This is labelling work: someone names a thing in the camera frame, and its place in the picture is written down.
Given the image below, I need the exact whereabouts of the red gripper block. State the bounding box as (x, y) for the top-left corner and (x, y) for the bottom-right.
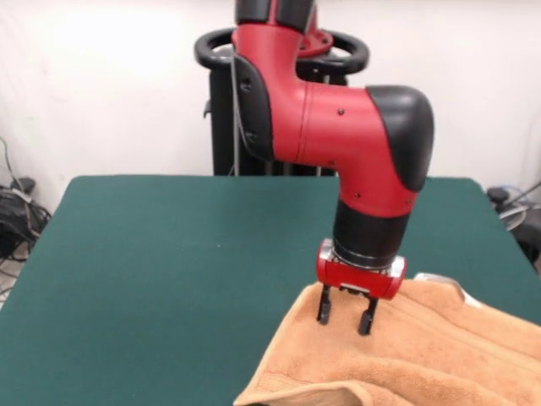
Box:
(315, 253), (409, 337)

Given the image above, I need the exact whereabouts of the black cable tangle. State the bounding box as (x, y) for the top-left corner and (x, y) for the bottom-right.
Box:
(485, 118), (541, 272)
(0, 134), (52, 297)

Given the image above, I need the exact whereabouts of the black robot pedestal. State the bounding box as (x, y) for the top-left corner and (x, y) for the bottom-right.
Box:
(194, 27), (371, 178)

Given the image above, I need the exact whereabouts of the orange terry towel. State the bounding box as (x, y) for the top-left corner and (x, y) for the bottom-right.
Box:
(232, 272), (541, 406)

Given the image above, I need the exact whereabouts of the dark green table cloth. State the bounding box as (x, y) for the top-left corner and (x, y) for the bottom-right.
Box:
(0, 175), (541, 406)

